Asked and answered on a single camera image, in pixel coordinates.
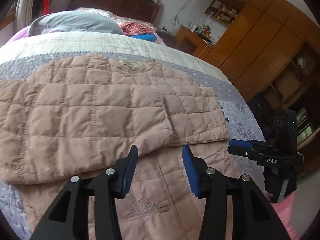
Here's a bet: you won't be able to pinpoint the grey pillow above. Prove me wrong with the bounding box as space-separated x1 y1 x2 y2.
27 11 124 37

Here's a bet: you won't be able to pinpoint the blue cloth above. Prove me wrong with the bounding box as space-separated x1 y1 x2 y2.
131 34 157 42

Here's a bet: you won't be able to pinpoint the wardrobe shelf with small items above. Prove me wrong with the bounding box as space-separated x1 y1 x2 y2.
204 0 244 25

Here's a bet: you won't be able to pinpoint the dark bulky object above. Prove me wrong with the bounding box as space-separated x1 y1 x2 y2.
250 95 277 142

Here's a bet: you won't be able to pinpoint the red hanging garment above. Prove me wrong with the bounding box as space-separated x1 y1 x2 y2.
41 0 52 15

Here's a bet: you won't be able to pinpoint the wooden wardrobe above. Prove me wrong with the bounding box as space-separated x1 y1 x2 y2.
205 0 320 180

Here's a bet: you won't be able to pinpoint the light pink blanket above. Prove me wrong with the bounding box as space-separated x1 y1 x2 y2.
5 26 32 47

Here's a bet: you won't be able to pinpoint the grey and cream quilted bedspread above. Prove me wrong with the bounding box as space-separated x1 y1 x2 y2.
0 31 267 240

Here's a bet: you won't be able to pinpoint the beige quilted jacket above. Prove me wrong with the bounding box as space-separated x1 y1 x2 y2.
0 54 269 240

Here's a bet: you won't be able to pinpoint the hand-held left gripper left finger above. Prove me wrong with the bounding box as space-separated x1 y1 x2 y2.
30 145 139 240

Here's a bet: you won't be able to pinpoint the clutter on desk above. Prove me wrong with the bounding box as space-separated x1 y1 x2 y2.
192 22 213 42

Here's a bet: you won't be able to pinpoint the wooden desk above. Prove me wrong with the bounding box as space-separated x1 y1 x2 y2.
175 25 215 58

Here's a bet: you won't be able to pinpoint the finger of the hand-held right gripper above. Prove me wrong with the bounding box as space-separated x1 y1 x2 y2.
227 147 265 161
229 139 275 152

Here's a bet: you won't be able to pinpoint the wall cables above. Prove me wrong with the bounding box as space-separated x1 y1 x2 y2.
171 0 200 28

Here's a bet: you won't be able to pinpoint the red plaid cloth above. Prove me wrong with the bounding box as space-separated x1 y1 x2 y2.
119 21 153 36

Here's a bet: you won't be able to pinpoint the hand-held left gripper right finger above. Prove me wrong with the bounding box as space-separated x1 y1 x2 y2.
182 145 292 240

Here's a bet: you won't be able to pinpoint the dark wooden headboard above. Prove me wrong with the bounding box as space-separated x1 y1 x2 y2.
67 0 160 27

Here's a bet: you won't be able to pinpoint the dark nightstand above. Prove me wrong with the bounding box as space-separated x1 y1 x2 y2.
156 27 175 47

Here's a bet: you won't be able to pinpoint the pink textured cloth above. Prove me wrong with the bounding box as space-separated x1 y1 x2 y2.
266 192 300 240

